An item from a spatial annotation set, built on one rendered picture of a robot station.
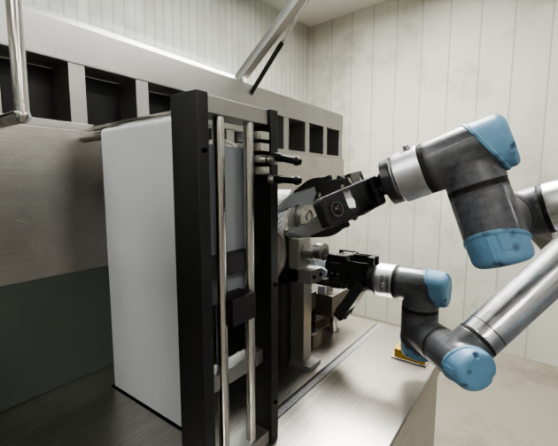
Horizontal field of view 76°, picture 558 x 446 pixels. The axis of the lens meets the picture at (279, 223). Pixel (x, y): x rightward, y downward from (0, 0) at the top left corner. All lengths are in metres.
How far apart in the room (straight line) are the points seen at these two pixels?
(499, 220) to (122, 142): 0.62
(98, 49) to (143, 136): 0.32
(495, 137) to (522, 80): 2.76
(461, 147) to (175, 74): 0.75
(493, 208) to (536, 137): 2.69
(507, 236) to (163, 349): 0.57
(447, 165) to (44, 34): 0.77
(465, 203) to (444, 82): 2.90
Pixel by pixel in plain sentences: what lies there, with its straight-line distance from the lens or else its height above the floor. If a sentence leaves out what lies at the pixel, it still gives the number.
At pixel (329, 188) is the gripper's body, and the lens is 0.57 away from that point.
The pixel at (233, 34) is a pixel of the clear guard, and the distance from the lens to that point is 1.14.
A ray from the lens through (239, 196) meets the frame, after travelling 0.54.
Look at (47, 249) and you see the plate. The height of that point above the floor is 1.20.
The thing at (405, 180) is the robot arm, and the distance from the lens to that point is 0.53.
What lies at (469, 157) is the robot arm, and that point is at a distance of 0.52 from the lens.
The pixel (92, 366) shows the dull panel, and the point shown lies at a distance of 0.97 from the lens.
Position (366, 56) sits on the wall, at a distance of 3.74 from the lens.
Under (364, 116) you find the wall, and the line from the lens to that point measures 3.61.
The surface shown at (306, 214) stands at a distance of 0.84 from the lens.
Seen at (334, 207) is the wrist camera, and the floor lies 1.30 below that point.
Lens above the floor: 1.33
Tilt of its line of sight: 7 degrees down
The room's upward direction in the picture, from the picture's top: straight up
